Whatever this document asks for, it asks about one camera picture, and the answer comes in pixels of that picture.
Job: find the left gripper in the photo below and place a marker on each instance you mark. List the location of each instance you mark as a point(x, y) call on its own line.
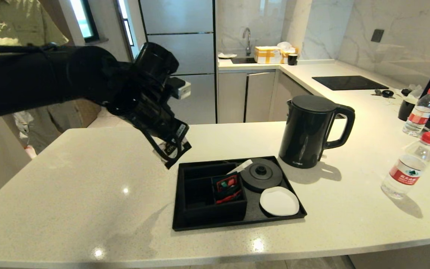
point(159, 123)

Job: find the black electric kettle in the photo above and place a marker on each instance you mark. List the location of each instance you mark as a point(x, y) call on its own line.
point(304, 134)

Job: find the clear water bottle red cap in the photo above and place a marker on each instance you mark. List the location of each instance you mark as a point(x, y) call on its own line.
point(409, 164)
point(420, 114)

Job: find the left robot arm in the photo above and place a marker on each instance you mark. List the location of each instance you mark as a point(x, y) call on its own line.
point(50, 74)

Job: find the dark green and red box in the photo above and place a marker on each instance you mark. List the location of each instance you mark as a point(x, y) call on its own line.
point(228, 183)

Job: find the black round kettle base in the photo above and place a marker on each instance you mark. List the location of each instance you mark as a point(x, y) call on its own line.
point(261, 175)

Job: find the small black cup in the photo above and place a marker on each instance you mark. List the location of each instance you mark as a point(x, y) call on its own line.
point(292, 59)

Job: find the black mug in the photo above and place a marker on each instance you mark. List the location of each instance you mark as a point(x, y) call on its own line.
point(406, 109)

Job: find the black divided organizer box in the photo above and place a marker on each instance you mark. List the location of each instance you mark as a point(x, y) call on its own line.
point(200, 213)

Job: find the red orange packet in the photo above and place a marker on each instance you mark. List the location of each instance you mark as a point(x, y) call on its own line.
point(230, 197)

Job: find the white paper stick packet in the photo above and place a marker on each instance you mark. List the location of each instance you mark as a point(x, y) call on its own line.
point(243, 166)

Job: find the grey cabinet door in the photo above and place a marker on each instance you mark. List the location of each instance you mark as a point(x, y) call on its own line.
point(231, 97)
point(259, 93)

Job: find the brown wooden door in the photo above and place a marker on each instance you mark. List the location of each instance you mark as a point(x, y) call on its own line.
point(88, 112)

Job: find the black serving tray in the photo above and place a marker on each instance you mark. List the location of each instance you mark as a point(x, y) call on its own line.
point(252, 218)

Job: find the silver refrigerator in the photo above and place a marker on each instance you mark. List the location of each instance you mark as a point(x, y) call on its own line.
point(196, 48)

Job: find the white dish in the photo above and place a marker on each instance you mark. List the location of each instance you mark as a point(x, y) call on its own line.
point(227, 55)

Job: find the white round coaster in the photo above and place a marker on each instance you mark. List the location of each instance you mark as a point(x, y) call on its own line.
point(279, 201)

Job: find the steel sink basin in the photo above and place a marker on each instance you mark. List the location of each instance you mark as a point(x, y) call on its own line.
point(243, 59)

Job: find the grey corner cabinet front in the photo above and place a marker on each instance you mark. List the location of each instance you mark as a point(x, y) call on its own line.
point(280, 97)

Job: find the chrome sink faucet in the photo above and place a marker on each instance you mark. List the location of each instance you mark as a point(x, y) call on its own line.
point(248, 44)

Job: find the white trash bag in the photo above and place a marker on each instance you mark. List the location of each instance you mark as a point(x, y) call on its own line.
point(31, 151)

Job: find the yellow white cardboard box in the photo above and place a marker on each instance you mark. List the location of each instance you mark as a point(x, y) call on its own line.
point(267, 54)

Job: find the white tissue bundle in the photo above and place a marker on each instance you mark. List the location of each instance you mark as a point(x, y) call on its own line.
point(285, 45)

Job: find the dark framed window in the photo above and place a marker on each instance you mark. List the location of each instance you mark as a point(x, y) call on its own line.
point(84, 18)

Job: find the black induction cooktop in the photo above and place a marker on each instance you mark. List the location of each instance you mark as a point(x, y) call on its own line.
point(349, 82)

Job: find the person in green shirt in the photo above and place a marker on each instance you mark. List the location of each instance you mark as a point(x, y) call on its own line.
point(21, 22)

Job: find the black key fob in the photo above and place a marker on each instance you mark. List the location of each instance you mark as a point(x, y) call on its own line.
point(387, 93)

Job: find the small black round object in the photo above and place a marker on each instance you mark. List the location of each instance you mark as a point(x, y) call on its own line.
point(406, 91)

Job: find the clear plastic wrap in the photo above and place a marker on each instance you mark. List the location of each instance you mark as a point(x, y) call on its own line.
point(416, 90)

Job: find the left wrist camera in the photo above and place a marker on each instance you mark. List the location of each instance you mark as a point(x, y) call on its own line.
point(182, 89)

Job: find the grey wall socket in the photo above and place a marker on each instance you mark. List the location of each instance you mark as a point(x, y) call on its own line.
point(377, 35)

